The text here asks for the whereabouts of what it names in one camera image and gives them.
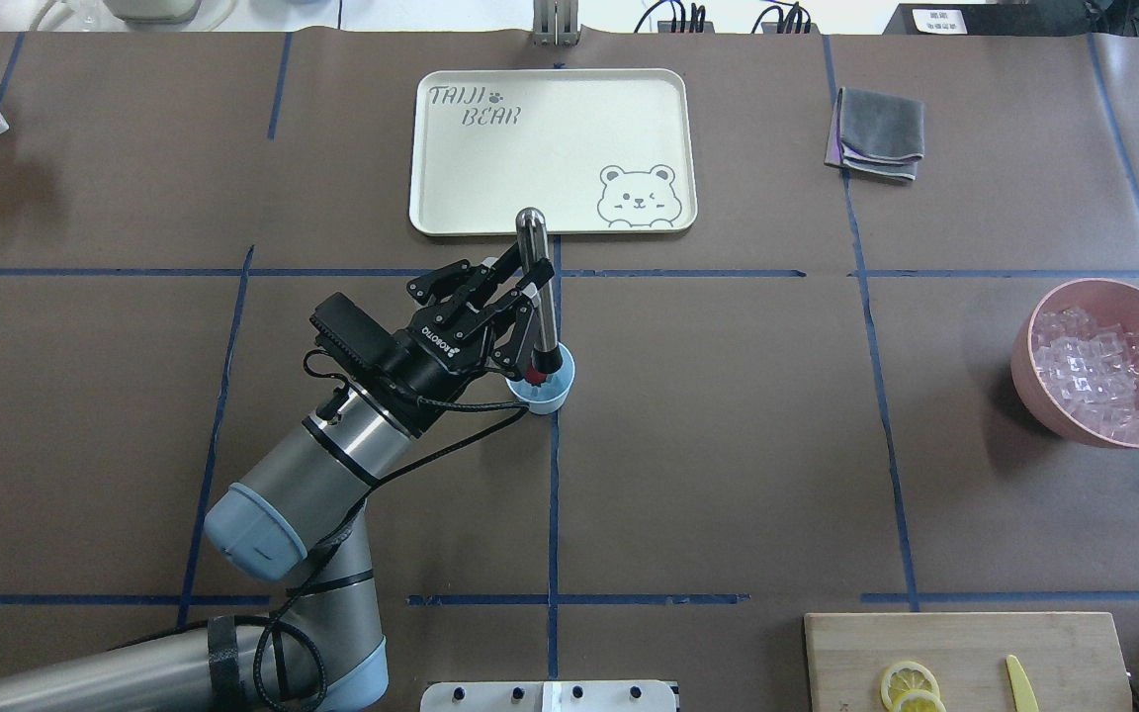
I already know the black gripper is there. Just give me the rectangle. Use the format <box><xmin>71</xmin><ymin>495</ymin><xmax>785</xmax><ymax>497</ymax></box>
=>
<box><xmin>382</xmin><ymin>252</ymin><xmax>554</xmax><ymax>422</ymax></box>

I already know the light blue plastic cup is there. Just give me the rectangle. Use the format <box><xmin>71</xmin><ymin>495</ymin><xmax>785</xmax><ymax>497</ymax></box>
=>
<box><xmin>506</xmin><ymin>343</ymin><xmax>575</xmax><ymax>415</ymax></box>

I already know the steel muddler black tip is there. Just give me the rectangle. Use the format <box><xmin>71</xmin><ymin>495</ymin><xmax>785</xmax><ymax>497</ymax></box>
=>
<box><xmin>515</xmin><ymin>207</ymin><xmax>564</xmax><ymax>385</ymax></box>

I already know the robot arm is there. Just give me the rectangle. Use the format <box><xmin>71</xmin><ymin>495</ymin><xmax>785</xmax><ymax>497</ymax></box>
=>
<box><xmin>0</xmin><ymin>248</ymin><xmax>562</xmax><ymax>711</ymax></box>

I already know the pink bowl of ice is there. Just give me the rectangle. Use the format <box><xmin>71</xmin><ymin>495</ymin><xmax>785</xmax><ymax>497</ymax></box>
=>
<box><xmin>1009</xmin><ymin>279</ymin><xmax>1139</xmax><ymax>449</ymax></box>

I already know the cream bear serving tray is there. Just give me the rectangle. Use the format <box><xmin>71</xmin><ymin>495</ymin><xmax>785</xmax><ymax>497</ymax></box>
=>
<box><xmin>408</xmin><ymin>68</ymin><xmax>699</xmax><ymax>237</ymax></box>

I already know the grey folded cloth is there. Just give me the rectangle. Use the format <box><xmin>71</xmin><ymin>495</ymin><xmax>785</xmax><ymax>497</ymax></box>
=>
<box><xmin>823</xmin><ymin>85</ymin><xmax>925</xmax><ymax>182</ymax></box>

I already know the lemon slice top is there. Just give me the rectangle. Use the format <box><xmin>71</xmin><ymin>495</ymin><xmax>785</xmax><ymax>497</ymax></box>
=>
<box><xmin>880</xmin><ymin>660</ymin><xmax>941</xmax><ymax>711</ymax></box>

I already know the lemon slice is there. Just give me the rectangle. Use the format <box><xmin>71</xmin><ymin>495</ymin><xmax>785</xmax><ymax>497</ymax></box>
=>
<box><xmin>880</xmin><ymin>660</ymin><xmax>941</xmax><ymax>711</ymax></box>
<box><xmin>891</xmin><ymin>689</ymin><xmax>947</xmax><ymax>712</ymax></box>

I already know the black label box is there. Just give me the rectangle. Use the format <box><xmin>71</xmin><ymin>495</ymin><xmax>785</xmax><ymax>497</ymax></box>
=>
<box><xmin>880</xmin><ymin>1</ymin><xmax>1095</xmax><ymax>36</ymax></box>

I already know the yellow plastic knife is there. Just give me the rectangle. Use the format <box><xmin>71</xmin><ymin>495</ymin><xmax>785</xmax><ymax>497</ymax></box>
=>
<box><xmin>1005</xmin><ymin>654</ymin><xmax>1040</xmax><ymax>712</ymax></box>

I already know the wooden cutting board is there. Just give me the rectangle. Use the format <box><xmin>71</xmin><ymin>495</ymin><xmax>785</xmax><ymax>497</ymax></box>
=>
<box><xmin>804</xmin><ymin>612</ymin><xmax>1133</xmax><ymax>711</ymax></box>

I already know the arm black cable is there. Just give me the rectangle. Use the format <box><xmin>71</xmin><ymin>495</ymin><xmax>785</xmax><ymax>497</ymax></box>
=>
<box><xmin>253</xmin><ymin>347</ymin><xmax>533</xmax><ymax>712</ymax></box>

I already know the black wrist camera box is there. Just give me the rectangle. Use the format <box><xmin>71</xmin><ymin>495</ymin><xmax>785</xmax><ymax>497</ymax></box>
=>
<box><xmin>310</xmin><ymin>292</ymin><xmax>394</xmax><ymax>378</ymax></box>

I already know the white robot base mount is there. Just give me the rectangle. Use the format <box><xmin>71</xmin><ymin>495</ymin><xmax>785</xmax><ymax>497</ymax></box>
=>
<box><xmin>419</xmin><ymin>679</ymin><xmax>681</xmax><ymax>711</ymax></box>

